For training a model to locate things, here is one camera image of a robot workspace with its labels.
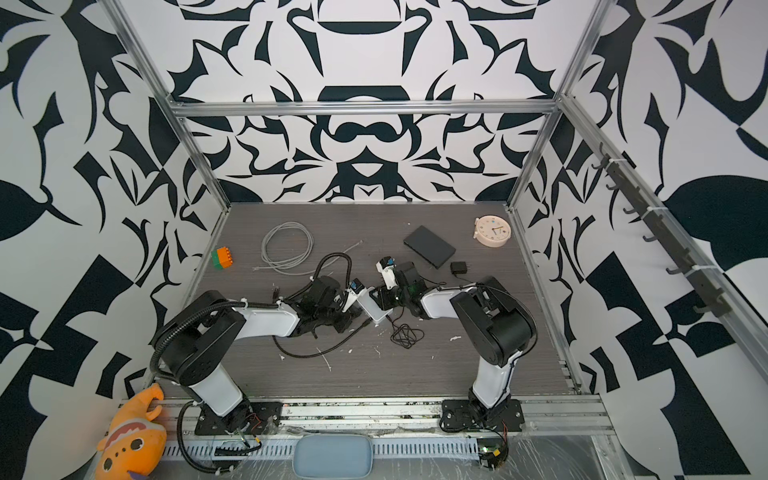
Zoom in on white network switch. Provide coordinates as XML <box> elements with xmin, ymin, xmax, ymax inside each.
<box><xmin>356</xmin><ymin>290</ymin><xmax>392</xmax><ymax>325</ymax></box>

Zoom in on long black cable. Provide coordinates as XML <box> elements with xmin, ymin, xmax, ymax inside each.
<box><xmin>271</xmin><ymin>287</ymin><xmax>373</xmax><ymax>360</ymax></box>

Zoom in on black power adapter with cable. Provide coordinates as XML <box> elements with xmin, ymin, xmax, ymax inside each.
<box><xmin>386</xmin><ymin>308</ymin><xmax>425</xmax><ymax>349</ymax></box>

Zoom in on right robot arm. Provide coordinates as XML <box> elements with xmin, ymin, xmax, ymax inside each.
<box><xmin>374</xmin><ymin>257</ymin><xmax>538</xmax><ymax>415</ymax></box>

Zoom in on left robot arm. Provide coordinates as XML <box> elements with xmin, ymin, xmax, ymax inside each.
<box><xmin>149</xmin><ymin>276</ymin><xmax>366</xmax><ymax>431</ymax></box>

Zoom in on orange green toy block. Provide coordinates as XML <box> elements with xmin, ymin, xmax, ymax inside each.
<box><xmin>211</xmin><ymin>247</ymin><xmax>233</xmax><ymax>269</ymax></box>

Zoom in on grey blue cushion pad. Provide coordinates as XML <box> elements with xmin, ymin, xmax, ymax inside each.
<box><xmin>292</xmin><ymin>434</ymin><xmax>374</xmax><ymax>479</ymax></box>

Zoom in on orange plush fish toy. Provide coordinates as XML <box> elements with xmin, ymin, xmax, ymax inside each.
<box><xmin>94</xmin><ymin>383</ymin><xmax>167</xmax><ymax>479</ymax></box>

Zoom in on black flat switch box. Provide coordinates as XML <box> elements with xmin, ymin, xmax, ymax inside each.
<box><xmin>403</xmin><ymin>226</ymin><xmax>456</xmax><ymax>269</ymax></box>

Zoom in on grey coiled ethernet cable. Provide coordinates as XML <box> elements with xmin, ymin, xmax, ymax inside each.
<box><xmin>251</xmin><ymin>221</ymin><xmax>364</xmax><ymax>277</ymax></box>

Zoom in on black wall hook rail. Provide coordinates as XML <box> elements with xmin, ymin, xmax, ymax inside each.
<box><xmin>592</xmin><ymin>142</ymin><xmax>733</xmax><ymax>318</ymax></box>

